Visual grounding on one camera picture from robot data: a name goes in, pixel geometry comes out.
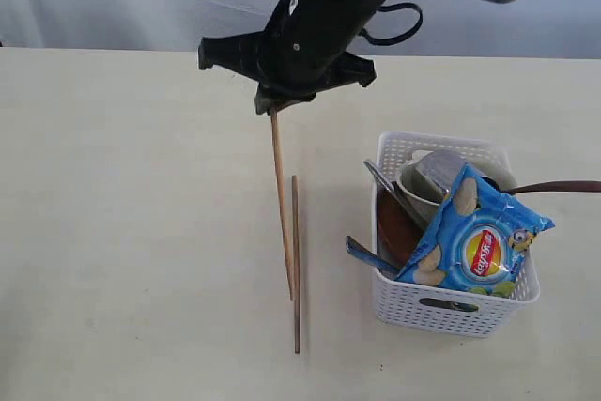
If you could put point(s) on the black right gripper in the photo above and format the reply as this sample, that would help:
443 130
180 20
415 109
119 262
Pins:
301 51

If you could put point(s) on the dark brown wooden spoon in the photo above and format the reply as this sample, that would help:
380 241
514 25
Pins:
563 186

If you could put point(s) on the white plastic perforated basket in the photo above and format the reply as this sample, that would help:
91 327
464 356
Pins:
437 309

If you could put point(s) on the lower blue-grey utensil handle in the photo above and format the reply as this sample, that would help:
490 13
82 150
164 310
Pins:
358 251

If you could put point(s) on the upper grey metal utensil handle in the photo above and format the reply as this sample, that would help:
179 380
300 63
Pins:
396 194

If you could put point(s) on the pale green ceramic bowl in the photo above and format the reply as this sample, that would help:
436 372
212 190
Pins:
496 175

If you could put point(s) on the dark wooden chopstick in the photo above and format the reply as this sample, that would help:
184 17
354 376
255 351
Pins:
296 264

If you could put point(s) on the dark brown wooden plate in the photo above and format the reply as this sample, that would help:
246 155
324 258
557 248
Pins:
398 234

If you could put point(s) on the shiny steel cup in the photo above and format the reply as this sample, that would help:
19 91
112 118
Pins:
435 173

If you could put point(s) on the blue chips bag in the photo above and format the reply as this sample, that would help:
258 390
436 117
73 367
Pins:
477 241

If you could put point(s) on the light wooden chopstick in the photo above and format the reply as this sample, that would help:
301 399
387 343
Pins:
280 187

